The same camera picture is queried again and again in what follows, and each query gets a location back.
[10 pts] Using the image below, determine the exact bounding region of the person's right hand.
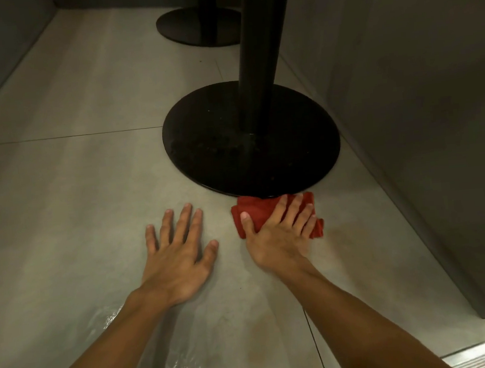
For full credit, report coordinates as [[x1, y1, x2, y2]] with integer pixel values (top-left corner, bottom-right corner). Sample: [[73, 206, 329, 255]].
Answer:
[[238, 191, 324, 282]]

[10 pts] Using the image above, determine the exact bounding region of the person's left hand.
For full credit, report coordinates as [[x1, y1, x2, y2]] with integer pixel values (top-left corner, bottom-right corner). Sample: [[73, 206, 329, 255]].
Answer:
[[132, 200, 225, 310]]

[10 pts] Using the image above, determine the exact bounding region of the red cloth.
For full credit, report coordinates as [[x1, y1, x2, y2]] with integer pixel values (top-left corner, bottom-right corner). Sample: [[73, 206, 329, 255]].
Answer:
[[230, 189, 326, 247]]

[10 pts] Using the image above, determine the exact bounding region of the person's right forearm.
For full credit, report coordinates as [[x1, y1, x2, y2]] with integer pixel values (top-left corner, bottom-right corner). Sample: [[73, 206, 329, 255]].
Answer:
[[279, 253, 454, 368]]

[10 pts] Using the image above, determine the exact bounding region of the person's left forearm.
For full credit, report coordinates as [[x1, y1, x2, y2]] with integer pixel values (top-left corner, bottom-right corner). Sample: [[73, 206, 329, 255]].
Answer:
[[22, 285, 179, 368]]

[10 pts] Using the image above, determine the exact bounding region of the beige tiled floor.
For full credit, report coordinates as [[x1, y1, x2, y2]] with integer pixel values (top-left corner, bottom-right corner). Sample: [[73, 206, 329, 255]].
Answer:
[[0, 0, 485, 368]]

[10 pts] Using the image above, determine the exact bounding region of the black round table base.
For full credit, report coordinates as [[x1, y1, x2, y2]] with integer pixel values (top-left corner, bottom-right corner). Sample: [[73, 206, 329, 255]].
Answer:
[[153, 0, 246, 52], [150, 0, 345, 207]]

